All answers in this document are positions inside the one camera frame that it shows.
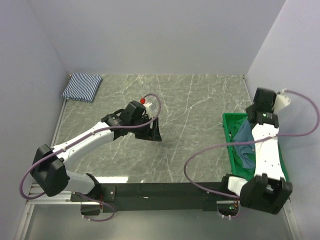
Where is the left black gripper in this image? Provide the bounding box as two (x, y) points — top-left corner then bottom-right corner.
(129, 115), (162, 141)

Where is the light blue tank top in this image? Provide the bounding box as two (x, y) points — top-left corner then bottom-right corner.
(233, 118), (256, 171)

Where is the blue white striped tank top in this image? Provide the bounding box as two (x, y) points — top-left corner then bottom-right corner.
(61, 72), (103, 103)

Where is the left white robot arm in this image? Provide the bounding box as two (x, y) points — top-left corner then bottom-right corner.
(30, 98), (162, 201)

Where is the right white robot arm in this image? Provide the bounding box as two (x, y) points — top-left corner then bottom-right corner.
(219, 88), (293, 215)

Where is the green tank top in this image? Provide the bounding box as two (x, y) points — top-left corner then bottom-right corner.
(230, 117), (247, 163)

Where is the green plastic bin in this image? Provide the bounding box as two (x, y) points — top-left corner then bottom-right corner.
(222, 112), (290, 182)

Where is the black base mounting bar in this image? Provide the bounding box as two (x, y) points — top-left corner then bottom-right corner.
(70, 182), (240, 216)

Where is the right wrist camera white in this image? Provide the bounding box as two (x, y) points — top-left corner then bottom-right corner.
(272, 88), (291, 114)

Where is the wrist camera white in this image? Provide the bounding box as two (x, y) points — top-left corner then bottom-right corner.
(139, 98), (153, 115)
(272, 88), (291, 114)

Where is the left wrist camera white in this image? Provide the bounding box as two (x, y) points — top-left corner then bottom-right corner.
(139, 98), (153, 115)

